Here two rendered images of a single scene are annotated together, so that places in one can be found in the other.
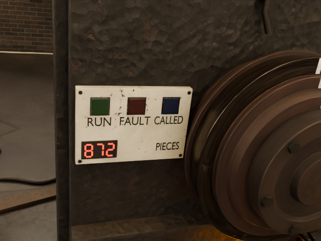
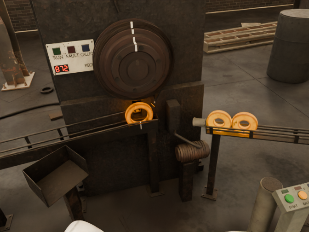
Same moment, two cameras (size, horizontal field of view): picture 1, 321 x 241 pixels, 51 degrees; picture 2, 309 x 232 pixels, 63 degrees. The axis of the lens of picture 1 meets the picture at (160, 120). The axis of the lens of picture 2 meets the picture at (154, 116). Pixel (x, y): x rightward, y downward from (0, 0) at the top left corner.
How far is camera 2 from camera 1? 89 cm
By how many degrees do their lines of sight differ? 13
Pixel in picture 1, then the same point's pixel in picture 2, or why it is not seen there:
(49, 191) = not seen: hidden behind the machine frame
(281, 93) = (116, 37)
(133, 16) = (60, 14)
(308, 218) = (141, 86)
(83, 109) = (50, 53)
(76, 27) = (40, 22)
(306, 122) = (123, 48)
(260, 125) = (110, 51)
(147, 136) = (79, 61)
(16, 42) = not seen: hidden behind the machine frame
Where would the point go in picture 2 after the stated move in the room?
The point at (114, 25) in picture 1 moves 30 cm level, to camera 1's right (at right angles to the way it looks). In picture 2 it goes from (54, 19) to (108, 17)
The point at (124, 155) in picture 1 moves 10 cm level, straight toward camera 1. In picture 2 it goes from (72, 70) to (67, 77)
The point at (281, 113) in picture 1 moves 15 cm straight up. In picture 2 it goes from (116, 45) to (112, 15)
